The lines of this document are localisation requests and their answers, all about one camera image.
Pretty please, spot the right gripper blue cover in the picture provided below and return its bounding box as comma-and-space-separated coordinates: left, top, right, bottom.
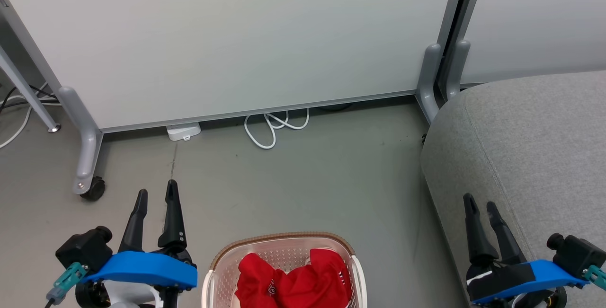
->
463, 193, 590, 308

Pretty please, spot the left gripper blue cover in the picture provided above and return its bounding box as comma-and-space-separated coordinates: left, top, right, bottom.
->
75, 179, 198, 308

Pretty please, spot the red garment with white sleeve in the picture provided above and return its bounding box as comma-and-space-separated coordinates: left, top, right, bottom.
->
277, 248, 353, 308

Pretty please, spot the grey fabric sofa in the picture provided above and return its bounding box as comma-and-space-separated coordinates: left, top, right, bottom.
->
420, 70, 606, 308

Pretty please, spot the black caster wheel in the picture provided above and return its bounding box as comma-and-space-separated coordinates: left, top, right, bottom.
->
80, 176, 106, 202

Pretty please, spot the cream perforated laundry basket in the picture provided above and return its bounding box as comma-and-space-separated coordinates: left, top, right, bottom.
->
201, 232, 368, 308

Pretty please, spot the white power box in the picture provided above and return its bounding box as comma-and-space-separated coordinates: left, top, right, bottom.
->
166, 122, 202, 142

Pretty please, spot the grey partition leg with caster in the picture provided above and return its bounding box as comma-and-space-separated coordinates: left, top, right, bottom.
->
58, 86, 104, 195

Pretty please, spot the grey metal table leg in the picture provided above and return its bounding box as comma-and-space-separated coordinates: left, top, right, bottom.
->
0, 45, 61, 133

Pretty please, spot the large white partition panel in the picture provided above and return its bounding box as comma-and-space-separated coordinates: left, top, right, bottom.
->
0, 0, 459, 133

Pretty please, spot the narrow white partition panel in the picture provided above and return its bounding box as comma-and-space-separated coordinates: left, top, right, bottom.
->
460, 0, 606, 86

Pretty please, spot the teal left camera connector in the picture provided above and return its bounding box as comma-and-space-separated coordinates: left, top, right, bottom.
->
46, 262, 89, 305

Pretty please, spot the teal camera connector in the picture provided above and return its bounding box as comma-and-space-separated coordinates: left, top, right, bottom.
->
46, 262, 89, 305
584, 265, 606, 290

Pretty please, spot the teal right camera connector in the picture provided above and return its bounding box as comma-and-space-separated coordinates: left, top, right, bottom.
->
584, 265, 606, 290

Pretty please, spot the looped white floor cable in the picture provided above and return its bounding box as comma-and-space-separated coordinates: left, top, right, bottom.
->
244, 108, 311, 150

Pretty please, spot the white cable under table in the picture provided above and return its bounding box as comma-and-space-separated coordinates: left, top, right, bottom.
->
0, 82, 61, 150

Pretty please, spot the black cable under table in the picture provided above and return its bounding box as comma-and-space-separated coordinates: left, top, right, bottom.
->
0, 85, 58, 113

